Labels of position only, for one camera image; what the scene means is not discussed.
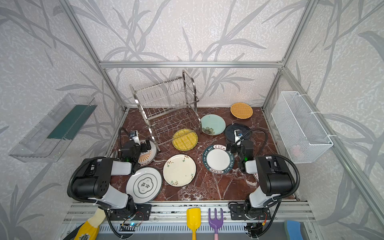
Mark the orange sunburst plate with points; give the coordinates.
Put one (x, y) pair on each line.
(256, 176)
(148, 156)

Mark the blue green sponge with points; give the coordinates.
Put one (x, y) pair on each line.
(293, 230)

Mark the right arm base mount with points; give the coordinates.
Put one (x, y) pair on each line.
(242, 211)

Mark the yellow toy shovel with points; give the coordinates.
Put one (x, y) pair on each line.
(194, 220)

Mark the left orange sunburst plate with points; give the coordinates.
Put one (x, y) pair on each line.
(148, 156)

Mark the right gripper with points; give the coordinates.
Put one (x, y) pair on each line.
(237, 145)

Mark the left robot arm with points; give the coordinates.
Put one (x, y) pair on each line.
(91, 181)

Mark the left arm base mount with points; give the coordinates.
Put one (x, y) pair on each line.
(140, 213)

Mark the yellow green woven plate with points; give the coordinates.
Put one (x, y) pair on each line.
(185, 140)

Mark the cream floral plate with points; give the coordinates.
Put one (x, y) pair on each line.
(179, 170)

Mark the right orange sunburst plate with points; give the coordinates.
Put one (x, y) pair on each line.
(256, 176)

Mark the purple toy fork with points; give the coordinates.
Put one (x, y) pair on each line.
(216, 223)

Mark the orange woven plate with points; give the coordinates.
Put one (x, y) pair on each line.
(241, 111)

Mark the yellow banana toy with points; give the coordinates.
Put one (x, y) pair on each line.
(90, 229)

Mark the light green flower plate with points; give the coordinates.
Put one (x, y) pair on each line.
(213, 124)

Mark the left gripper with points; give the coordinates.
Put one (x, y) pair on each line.
(144, 145)

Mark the clear plastic wall shelf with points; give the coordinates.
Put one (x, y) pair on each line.
(49, 139)

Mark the white plate black emblem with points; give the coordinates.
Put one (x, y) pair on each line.
(144, 185)

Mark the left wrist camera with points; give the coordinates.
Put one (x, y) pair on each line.
(134, 137)

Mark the steel dish rack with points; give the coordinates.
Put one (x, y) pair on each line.
(168, 107)

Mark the white wire mesh basket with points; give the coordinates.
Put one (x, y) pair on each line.
(303, 136)

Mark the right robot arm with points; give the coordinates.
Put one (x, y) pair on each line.
(278, 176)

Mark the green rim white plate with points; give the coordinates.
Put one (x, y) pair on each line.
(218, 160)

